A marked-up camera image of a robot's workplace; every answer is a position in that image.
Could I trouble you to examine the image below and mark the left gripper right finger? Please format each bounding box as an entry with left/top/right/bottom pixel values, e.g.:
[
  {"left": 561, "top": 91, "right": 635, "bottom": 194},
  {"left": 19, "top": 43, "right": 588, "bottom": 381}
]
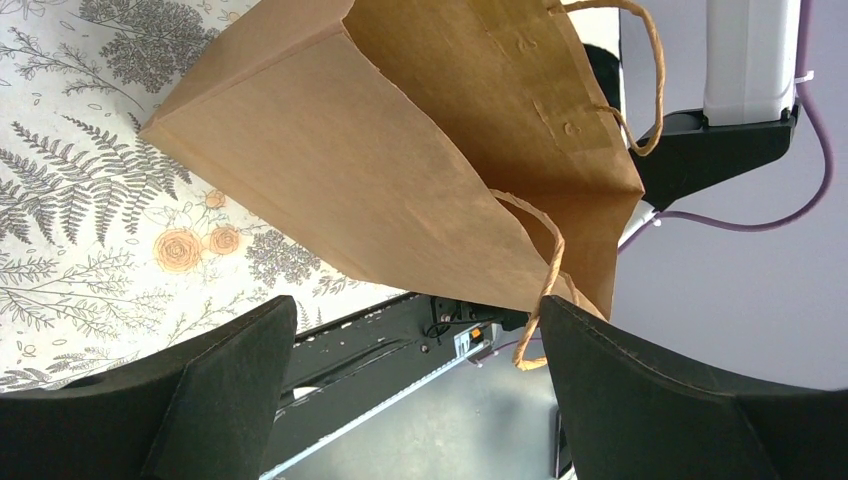
[{"left": 540, "top": 296, "right": 847, "bottom": 479}]

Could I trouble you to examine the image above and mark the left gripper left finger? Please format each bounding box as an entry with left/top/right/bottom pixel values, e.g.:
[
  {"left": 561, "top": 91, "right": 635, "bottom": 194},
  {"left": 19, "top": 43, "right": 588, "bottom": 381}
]
[{"left": 1, "top": 296, "right": 297, "bottom": 479}]

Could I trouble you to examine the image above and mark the brown paper bag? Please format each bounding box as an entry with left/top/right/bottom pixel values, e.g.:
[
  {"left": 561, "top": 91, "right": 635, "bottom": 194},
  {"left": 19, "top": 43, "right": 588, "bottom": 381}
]
[{"left": 139, "top": 0, "right": 666, "bottom": 372}]

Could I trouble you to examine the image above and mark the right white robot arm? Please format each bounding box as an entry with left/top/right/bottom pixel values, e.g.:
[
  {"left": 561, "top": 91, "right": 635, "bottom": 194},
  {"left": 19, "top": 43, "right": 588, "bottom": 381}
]
[{"left": 634, "top": 0, "right": 802, "bottom": 211}]

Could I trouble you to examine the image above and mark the floral table mat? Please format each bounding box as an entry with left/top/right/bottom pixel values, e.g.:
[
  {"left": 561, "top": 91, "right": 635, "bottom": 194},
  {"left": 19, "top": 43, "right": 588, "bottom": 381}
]
[{"left": 1, "top": 1, "right": 397, "bottom": 393}]

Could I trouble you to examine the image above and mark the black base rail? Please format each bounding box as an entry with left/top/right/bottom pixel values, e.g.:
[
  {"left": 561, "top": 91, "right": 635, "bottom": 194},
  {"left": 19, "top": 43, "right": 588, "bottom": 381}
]
[{"left": 260, "top": 293, "right": 528, "bottom": 479}]

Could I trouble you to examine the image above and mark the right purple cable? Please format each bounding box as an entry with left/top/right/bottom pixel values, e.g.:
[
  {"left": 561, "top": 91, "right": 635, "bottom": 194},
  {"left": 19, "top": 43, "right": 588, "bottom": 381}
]
[{"left": 616, "top": 0, "right": 836, "bottom": 256}]

